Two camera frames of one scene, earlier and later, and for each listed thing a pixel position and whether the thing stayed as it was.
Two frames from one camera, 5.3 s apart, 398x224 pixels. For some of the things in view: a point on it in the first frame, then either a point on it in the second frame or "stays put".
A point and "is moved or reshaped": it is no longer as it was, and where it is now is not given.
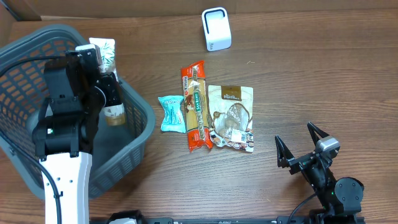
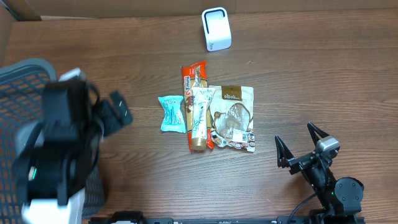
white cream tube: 114,115 → 201,98
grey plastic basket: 22,87 is moved or reshaped
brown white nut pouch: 231,110 stays put
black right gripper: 286,157 stays put
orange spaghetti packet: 197,116 stays put
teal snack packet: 173,119 stays put
